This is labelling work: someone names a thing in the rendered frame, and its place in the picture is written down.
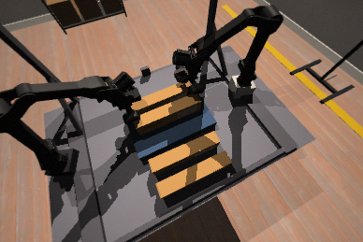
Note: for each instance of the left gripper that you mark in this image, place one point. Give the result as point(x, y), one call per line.
point(196, 88)

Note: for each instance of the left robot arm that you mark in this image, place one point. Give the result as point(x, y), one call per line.
point(267, 19)

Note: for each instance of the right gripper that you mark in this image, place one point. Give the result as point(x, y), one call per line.
point(130, 115)

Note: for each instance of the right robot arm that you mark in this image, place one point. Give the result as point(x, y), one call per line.
point(93, 87)

